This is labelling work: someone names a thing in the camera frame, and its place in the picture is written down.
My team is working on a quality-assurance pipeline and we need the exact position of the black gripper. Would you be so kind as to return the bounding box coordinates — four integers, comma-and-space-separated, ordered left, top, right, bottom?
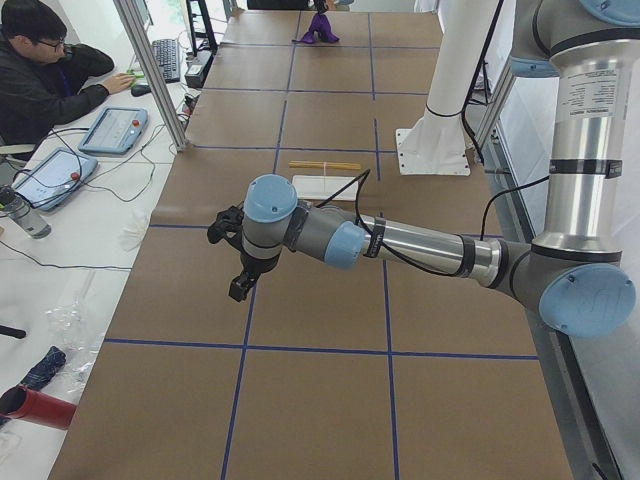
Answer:
228, 249, 279, 302
313, 0, 329, 12

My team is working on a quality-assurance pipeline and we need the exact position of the purple towel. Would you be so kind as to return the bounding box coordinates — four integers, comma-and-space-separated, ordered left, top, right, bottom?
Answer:
292, 13, 340, 45

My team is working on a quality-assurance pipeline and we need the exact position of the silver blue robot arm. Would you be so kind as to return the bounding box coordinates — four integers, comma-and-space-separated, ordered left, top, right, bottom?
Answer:
208, 1, 639, 338

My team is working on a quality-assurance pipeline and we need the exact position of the black keyboard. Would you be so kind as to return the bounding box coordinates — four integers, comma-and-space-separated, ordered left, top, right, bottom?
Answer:
151, 39, 181, 83

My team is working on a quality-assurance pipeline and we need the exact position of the clear plastic wrap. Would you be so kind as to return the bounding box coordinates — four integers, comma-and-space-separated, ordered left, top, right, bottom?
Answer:
45, 297, 106, 401

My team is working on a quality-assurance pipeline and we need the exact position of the dark blue folded umbrella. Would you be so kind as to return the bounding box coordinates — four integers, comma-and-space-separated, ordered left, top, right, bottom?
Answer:
1, 346, 66, 426

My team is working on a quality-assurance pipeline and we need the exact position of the blue teach pendant far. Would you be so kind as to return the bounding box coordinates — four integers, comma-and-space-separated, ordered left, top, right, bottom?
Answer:
78, 107, 149, 156

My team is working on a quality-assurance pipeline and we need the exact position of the blue teach pendant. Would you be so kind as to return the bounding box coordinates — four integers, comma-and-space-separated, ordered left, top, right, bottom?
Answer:
78, 107, 149, 156
13, 147, 98, 211

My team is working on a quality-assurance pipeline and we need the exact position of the black computer mouse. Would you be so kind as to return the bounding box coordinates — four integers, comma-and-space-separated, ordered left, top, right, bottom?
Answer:
130, 84, 151, 97

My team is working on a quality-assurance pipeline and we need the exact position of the blue teach pendant near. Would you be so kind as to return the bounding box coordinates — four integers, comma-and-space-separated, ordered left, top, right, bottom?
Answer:
13, 147, 98, 211

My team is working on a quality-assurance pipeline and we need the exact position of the grey water bottle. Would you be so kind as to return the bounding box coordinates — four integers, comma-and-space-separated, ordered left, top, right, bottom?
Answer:
0, 185, 51, 239

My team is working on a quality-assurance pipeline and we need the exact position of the red cylinder tube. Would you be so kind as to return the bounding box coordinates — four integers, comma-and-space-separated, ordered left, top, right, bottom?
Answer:
1, 385, 76, 430

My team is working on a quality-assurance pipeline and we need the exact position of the person in black jacket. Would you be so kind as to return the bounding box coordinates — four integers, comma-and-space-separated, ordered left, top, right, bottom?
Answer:
1, 1, 135, 146

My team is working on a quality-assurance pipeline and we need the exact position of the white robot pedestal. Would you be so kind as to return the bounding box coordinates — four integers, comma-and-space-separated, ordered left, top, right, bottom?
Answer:
396, 0, 501, 176

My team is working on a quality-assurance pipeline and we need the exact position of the aluminium frame post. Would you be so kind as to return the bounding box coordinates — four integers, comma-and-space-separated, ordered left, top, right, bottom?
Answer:
113, 0, 188, 152

